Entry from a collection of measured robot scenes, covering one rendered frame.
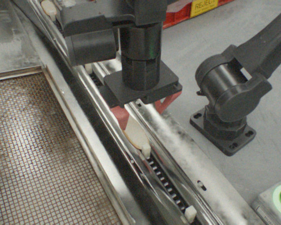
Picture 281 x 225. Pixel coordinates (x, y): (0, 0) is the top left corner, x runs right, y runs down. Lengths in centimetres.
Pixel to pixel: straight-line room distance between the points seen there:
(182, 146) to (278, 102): 29
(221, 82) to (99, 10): 25
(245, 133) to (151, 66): 30
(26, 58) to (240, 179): 54
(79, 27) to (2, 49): 44
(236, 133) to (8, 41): 58
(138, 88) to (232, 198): 24
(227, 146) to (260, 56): 20
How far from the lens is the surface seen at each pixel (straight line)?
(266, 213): 50
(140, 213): 52
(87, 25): 35
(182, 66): 77
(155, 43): 37
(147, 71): 39
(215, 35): 91
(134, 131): 56
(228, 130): 58
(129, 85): 42
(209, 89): 51
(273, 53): 50
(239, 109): 51
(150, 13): 33
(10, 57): 74
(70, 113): 57
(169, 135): 56
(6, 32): 83
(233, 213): 50
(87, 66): 71
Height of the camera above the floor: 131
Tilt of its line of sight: 49 degrees down
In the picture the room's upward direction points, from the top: straight up
